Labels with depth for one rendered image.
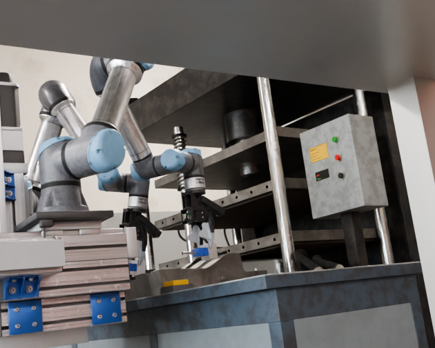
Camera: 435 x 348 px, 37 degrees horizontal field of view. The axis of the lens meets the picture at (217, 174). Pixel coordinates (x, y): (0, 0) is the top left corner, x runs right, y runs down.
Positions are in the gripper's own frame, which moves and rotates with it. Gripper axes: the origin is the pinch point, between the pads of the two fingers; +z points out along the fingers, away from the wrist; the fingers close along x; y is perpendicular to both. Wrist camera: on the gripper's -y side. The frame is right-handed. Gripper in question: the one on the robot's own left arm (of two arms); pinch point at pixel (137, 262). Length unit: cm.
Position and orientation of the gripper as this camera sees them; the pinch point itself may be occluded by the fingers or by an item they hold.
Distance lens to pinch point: 247.4
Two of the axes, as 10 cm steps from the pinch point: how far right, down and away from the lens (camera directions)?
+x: 6.0, -1.1, -7.9
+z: -0.7, 9.8, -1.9
